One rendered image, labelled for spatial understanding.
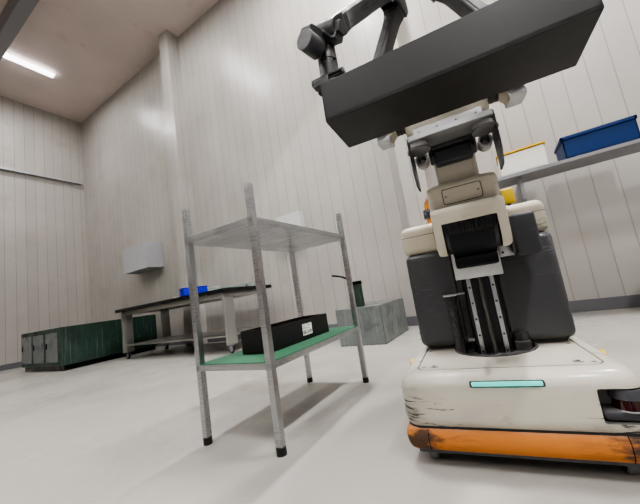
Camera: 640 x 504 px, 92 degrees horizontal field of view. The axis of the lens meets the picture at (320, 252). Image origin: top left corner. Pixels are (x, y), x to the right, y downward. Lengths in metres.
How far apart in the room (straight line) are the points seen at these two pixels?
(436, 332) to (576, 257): 2.94
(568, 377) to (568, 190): 3.29
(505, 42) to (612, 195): 3.55
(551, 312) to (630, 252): 2.91
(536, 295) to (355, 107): 0.95
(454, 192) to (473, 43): 0.47
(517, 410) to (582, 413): 0.15
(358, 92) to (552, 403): 0.97
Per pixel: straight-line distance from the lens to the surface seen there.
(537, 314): 1.40
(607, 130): 3.75
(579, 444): 1.16
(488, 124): 1.11
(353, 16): 1.19
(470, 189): 1.15
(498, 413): 1.12
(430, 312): 1.39
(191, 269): 1.60
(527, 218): 1.25
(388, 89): 0.85
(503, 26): 0.88
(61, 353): 6.74
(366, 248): 4.47
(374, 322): 3.26
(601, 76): 4.66
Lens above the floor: 0.58
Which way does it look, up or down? 8 degrees up
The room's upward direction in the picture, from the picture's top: 9 degrees counter-clockwise
